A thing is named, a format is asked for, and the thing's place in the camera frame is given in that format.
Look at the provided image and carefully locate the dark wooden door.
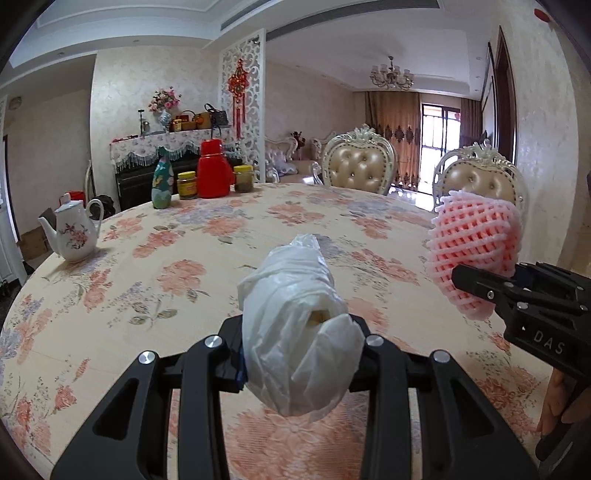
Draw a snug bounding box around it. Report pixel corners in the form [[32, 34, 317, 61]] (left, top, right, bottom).
[[480, 25, 519, 158]]

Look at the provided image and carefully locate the white low cabinet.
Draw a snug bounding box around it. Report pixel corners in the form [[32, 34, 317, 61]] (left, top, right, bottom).
[[0, 203, 27, 285]]

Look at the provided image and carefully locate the brown patterned curtain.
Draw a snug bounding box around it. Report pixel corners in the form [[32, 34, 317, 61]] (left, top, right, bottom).
[[365, 91, 423, 190], [459, 97, 484, 149]]

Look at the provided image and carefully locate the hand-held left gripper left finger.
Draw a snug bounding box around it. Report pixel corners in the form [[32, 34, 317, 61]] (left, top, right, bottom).
[[51, 318, 245, 480]]

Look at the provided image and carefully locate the white floral teapot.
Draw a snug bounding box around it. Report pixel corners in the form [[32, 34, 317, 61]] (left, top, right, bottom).
[[37, 193, 103, 264]]

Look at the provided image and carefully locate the green ceramic bottle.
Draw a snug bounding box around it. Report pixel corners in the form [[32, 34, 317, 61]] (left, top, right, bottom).
[[151, 147, 174, 210]]

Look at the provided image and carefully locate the chandelier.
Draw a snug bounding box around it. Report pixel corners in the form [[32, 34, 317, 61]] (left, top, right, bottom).
[[369, 56, 414, 91]]

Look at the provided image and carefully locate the person's right hand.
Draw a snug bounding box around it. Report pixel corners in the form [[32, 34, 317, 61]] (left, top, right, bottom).
[[536, 368, 579, 436]]

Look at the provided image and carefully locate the yellow label glass jar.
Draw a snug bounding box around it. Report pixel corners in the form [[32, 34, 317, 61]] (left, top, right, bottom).
[[177, 171, 198, 200]]

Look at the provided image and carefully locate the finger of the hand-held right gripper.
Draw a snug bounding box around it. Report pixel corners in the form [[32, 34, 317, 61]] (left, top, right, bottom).
[[450, 263, 528, 320], [514, 261, 579, 290]]

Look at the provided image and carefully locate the black piano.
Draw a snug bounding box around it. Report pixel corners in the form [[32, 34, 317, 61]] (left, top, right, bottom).
[[115, 157, 244, 214]]

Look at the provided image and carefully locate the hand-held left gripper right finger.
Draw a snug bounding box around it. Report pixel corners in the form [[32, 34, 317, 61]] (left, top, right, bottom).
[[348, 314, 541, 480]]

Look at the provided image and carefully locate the floral fringed piano cover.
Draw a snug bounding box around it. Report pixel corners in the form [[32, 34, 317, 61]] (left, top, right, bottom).
[[110, 127, 239, 169]]

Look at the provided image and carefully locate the black handbag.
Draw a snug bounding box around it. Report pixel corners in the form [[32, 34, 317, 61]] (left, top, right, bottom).
[[204, 103, 228, 127]]

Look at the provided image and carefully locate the dark pickle glass jar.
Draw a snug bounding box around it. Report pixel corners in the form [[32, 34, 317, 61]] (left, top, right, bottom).
[[233, 165, 254, 193]]

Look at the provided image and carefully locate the pink foam net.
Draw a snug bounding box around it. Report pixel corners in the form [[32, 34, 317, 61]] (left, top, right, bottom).
[[427, 189, 523, 322]]

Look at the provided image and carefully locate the white plastic bag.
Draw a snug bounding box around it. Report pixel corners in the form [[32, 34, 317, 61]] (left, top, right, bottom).
[[238, 233, 365, 418]]

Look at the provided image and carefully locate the red knot ornament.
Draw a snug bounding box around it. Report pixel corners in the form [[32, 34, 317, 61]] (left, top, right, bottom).
[[227, 60, 248, 139]]

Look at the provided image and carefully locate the window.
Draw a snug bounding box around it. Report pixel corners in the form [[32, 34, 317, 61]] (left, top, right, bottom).
[[420, 105, 462, 185]]

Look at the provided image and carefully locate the black bag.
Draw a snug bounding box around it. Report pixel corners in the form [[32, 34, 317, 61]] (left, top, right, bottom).
[[88, 195, 117, 220]]

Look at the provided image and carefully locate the white carved sofa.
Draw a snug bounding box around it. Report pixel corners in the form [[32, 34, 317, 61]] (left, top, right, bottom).
[[265, 131, 338, 185]]

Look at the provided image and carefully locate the white carved lattice panel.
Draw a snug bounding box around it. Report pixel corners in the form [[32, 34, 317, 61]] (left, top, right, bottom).
[[219, 30, 269, 183]]

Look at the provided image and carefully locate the beige tufted dining chair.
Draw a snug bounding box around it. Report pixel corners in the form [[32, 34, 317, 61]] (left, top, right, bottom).
[[433, 141, 529, 227], [311, 124, 398, 197]]

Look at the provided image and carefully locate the red thermos jug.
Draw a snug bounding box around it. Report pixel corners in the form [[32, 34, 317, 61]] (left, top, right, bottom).
[[197, 140, 235, 199]]

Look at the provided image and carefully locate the cardboard box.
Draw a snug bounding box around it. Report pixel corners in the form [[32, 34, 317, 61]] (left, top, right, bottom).
[[18, 228, 52, 262]]

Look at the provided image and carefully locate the floral tablecloth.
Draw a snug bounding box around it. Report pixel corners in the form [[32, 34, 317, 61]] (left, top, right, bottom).
[[0, 182, 591, 480]]

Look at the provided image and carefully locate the pink flower bouquet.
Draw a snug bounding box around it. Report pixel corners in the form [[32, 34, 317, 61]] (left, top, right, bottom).
[[148, 85, 182, 112]]

